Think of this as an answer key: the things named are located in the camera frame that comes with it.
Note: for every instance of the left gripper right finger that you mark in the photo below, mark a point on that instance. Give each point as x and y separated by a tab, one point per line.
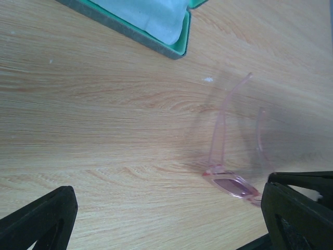
294	221

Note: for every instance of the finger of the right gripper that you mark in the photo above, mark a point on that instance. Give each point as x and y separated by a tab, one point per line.
317	186

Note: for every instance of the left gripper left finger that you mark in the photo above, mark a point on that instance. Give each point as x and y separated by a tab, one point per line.
45	223

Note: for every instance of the pink sunglasses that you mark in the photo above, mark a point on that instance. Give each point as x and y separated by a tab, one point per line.
217	174

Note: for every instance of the grey glasses case green lining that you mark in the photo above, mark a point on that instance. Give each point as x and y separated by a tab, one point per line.
174	51

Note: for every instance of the light blue cleaning cloth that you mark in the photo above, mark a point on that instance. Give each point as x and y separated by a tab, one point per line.
161	19

